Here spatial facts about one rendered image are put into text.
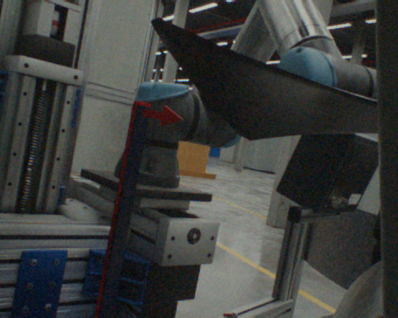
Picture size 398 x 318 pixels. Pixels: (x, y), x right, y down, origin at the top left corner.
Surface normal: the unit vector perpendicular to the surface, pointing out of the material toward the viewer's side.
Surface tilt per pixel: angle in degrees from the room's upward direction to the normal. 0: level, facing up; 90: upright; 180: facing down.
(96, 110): 90
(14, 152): 90
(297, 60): 90
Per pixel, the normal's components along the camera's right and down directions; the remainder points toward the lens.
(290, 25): -0.60, -0.37
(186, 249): 0.63, 0.16
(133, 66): 0.79, 0.18
